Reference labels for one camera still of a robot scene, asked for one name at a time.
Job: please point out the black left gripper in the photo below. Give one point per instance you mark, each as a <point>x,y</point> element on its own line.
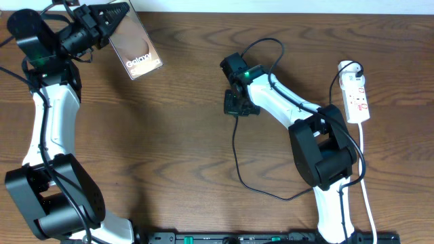
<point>85,15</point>

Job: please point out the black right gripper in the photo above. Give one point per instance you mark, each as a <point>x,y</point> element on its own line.
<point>229,108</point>

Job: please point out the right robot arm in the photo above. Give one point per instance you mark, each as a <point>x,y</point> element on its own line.
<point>323,150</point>

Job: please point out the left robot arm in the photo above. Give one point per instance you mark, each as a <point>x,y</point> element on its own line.
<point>55,195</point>

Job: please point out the white power strip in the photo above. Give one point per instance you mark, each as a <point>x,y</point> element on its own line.
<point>352,83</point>

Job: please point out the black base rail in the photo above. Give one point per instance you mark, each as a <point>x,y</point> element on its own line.
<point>292,237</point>

